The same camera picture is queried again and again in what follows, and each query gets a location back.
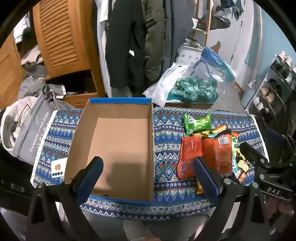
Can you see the grey-blue hanging garment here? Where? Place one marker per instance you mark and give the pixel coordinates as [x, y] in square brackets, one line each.
[177, 30]

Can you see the small orange striped snack packet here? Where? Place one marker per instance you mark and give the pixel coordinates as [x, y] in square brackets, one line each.
[219, 129]

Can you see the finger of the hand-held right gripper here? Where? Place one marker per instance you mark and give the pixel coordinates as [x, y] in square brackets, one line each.
[253, 154]

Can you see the orange snack packet green label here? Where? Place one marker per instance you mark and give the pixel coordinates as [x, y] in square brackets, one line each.
[235, 148]

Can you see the person's right hand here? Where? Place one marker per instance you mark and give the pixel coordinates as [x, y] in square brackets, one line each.
[283, 209]

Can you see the white card with dots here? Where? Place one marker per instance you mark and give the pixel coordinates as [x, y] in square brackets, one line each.
[59, 168]

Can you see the plain wooden cabinet door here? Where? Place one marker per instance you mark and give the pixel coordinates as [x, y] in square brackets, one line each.
[9, 74]

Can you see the gold snack packet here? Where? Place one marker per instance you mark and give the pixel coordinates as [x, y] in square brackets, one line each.
[200, 188]

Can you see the white plastic bag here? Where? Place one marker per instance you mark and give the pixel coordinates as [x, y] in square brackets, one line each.
[164, 85]

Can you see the white printed carton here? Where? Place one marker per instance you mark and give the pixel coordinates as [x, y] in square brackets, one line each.
[187, 54]

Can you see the teal cloth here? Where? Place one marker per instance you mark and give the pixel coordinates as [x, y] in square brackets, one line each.
[194, 90]

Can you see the white hanging garment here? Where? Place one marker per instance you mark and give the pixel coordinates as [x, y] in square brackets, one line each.
[101, 46]

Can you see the wooden louvered cabinet door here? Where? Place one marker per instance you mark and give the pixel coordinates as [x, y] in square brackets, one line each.
[62, 37]

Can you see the cardboard box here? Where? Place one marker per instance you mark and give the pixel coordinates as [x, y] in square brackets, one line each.
[122, 143]

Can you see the olive hanging jacket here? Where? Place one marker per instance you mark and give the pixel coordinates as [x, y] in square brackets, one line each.
[155, 46]

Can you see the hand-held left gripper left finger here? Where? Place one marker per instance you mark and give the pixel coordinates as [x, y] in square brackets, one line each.
[89, 180]

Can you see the black hanging coat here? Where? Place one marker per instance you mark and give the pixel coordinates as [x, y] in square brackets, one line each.
[126, 46]

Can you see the blue patterned tablecloth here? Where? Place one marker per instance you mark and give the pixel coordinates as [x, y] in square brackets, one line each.
[167, 143]

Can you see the small colourful snack packet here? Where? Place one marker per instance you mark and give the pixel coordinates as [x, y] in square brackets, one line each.
[242, 171]

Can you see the orange snack packet with barcode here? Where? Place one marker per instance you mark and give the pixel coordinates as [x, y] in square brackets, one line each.
[217, 153]

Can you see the grey clothes pile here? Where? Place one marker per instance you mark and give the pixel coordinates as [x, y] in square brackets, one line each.
[32, 60]

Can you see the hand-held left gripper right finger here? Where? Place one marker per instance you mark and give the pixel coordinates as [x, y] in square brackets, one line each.
[207, 180]

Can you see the blue plastic bag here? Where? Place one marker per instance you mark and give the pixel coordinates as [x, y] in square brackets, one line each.
[215, 62]

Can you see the plain orange snack packet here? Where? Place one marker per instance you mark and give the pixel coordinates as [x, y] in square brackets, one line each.
[189, 155]

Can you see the shoe rack with shoes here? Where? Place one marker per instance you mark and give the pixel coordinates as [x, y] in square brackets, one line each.
[272, 88]

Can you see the wooden shelf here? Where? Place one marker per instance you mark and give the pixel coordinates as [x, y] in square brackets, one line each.
[208, 16]

